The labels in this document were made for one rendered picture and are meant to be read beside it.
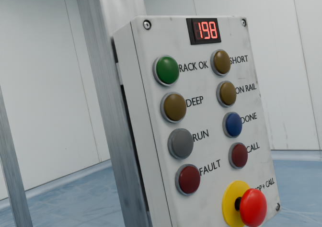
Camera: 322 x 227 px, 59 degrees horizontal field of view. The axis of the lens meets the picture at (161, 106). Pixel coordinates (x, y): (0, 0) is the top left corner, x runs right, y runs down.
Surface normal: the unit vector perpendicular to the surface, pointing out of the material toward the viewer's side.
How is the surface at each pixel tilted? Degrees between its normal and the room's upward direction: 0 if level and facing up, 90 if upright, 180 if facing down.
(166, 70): 90
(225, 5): 90
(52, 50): 90
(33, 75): 90
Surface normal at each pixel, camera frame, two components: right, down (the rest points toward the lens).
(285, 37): -0.69, 0.18
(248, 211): 0.20, -0.10
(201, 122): 0.60, -0.07
